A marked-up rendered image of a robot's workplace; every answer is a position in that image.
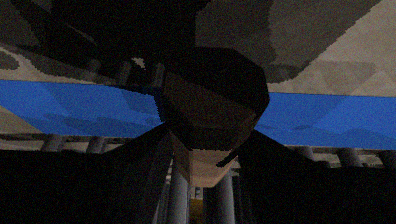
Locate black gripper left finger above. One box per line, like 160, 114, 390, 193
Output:
0, 121, 173, 224

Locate blue flat strip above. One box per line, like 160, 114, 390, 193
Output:
0, 80, 396, 150

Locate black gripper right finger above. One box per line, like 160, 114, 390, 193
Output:
238, 129, 396, 224

